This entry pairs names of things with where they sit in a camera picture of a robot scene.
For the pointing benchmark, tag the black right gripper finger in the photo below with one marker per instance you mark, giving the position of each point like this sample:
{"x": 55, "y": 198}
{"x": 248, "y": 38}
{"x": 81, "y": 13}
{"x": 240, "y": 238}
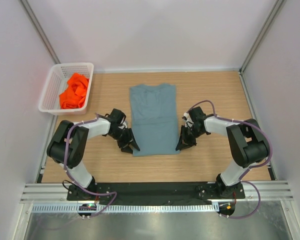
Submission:
{"x": 181, "y": 138}
{"x": 186, "y": 146}

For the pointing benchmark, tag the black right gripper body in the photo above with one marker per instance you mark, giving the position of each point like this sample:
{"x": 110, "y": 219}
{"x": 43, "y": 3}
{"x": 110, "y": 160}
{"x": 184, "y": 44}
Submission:
{"x": 186, "y": 138}

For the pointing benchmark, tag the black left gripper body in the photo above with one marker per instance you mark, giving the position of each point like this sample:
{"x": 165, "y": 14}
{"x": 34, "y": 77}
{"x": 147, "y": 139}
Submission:
{"x": 125, "y": 141}

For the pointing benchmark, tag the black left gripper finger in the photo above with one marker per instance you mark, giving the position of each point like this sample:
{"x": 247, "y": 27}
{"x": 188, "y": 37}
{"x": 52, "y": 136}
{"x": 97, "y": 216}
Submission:
{"x": 132, "y": 141}
{"x": 127, "y": 149}

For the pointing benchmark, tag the grey-blue t shirt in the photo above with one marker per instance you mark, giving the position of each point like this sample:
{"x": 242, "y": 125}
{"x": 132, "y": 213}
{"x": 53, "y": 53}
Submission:
{"x": 154, "y": 119}

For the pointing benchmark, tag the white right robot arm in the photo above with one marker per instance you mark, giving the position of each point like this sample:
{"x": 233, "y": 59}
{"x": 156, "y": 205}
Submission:
{"x": 248, "y": 145}

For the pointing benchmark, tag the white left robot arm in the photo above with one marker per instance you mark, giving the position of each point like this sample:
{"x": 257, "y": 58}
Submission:
{"x": 68, "y": 144}

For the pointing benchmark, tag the orange t shirt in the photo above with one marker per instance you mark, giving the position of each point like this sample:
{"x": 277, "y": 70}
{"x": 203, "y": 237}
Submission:
{"x": 74, "y": 96}

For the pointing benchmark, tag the white plastic basket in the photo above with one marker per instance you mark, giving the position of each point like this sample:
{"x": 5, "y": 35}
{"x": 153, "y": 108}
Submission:
{"x": 57, "y": 82}

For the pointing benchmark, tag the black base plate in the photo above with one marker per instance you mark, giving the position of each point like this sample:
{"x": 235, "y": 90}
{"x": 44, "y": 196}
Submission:
{"x": 157, "y": 193}

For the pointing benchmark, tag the slotted grey cable duct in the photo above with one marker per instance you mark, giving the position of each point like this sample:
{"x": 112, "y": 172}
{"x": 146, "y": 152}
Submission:
{"x": 113, "y": 209}

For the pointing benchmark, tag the aluminium frame rail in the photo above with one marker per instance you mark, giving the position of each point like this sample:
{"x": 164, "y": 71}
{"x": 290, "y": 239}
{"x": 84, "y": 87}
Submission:
{"x": 43, "y": 193}

